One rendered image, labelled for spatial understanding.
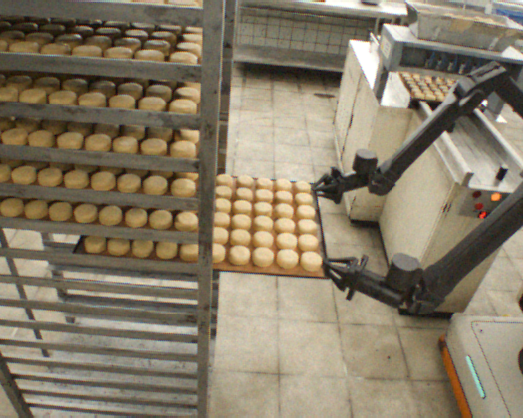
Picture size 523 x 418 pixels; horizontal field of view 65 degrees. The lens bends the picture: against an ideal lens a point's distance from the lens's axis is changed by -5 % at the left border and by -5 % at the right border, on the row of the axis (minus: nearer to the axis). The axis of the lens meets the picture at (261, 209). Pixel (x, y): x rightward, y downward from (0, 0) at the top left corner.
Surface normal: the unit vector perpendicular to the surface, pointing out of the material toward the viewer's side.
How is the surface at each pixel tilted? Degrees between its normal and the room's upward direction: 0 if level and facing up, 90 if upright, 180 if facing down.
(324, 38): 90
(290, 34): 90
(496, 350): 0
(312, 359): 0
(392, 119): 90
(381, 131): 90
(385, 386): 0
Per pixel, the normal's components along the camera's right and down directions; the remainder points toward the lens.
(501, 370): 0.09, -0.80
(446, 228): -0.05, 0.59
